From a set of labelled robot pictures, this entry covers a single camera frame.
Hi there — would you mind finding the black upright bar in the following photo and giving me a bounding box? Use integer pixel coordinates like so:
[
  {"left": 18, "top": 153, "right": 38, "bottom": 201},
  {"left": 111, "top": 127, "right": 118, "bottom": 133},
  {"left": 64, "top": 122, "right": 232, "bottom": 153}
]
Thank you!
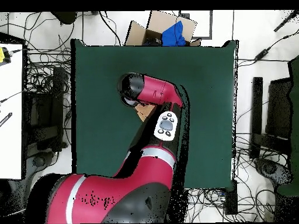
[{"left": 249, "top": 76, "right": 264, "bottom": 160}]

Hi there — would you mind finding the yellow and black tool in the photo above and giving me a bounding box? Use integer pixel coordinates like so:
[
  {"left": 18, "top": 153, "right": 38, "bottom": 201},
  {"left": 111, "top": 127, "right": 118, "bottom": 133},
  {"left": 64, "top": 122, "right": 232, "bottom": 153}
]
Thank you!
[{"left": 0, "top": 46, "right": 12, "bottom": 65}]

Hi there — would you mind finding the black equipment case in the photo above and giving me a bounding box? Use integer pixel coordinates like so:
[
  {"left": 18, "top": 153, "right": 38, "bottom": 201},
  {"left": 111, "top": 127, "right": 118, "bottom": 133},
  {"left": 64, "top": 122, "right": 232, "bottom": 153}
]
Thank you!
[{"left": 24, "top": 66, "right": 68, "bottom": 153}]

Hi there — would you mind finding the black power strip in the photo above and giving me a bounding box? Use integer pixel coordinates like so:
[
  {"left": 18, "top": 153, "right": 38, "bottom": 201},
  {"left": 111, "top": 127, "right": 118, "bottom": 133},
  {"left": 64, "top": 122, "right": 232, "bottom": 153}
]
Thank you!
[{"left": 224, "top": 180, "right": 238, "bottom": 216}]

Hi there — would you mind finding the black pedestal foot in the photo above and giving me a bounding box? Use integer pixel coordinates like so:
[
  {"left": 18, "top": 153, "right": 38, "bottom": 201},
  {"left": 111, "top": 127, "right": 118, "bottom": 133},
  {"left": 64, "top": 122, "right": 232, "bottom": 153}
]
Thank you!
[
  {"left": 26, "top": 150, "right": 55, "bottom": 169},
  {"left": 253, "top": 157, "right": 293, "bottom": 186}
]

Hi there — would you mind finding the white desk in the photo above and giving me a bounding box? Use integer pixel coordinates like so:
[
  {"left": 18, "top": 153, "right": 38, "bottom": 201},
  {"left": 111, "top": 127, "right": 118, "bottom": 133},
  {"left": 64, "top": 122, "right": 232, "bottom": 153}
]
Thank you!
[{"left": 0, "top": 43, "right": 23, "bottom": 180}]

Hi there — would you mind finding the blue cloth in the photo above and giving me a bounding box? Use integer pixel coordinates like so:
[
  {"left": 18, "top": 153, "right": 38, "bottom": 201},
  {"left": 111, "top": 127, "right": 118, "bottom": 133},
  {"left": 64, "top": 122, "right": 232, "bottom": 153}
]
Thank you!
[{"left": 161, "top": 20, "right": 187, "bottom": 47}]

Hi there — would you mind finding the brown cardboard box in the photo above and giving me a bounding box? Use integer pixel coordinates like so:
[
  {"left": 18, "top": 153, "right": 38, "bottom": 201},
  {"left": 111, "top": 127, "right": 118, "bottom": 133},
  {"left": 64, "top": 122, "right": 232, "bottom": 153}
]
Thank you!
[{"left": 124, "top": 10, "right": 202, "bottom": 47}]

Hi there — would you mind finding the black flat panel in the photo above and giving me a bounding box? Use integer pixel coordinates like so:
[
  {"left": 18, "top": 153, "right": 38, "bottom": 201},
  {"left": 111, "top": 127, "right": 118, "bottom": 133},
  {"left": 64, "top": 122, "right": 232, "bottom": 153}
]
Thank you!
[{"left": 265, "top": 78, "right": 293, "bottom": 141}]

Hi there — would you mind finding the black long rod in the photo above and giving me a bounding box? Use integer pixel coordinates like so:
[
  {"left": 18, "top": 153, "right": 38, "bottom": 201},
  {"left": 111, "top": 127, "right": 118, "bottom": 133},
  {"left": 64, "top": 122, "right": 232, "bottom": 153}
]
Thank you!
[{"left": 273, "top": 10, "right": 299, "bottom": 33}]

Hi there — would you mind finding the grey rectangular frame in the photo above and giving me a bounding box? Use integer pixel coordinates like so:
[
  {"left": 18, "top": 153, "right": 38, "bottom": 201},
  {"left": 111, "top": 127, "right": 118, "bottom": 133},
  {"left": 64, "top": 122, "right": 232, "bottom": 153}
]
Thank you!
[{"left": 179, "top": 10, "right": 213, "bottom": 40}]

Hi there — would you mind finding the black cable tangle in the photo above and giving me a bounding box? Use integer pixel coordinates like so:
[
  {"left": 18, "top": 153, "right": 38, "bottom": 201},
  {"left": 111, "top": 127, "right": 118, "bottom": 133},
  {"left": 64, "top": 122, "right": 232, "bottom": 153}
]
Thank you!
[
  {"left": 23, "top": 11, "right": 73, "bottom": 94},
  {"left": 186, "top": 134, "right": 277, "bottom": 223}
]

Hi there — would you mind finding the peach terry towel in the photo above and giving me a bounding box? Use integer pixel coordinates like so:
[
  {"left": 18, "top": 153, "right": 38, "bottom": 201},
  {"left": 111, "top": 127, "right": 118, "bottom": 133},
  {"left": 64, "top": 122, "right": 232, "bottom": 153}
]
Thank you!
[{"left": 134, "top": 103, "right": 157, "bottom": 123}]

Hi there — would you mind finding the black power adapter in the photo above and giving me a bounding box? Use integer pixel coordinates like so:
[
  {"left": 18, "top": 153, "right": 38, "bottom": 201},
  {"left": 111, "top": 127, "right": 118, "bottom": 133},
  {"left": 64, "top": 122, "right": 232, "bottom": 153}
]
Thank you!
[{"left": 253, "top": 48, "right": 270, "bottom": 62}]

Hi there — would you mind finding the dark green table cloth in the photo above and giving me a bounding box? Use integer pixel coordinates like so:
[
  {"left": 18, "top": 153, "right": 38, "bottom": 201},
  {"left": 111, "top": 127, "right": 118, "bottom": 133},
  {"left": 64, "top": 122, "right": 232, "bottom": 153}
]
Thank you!
[{"left": 70, "top": 38, "right": 239, "bottom": 190}]

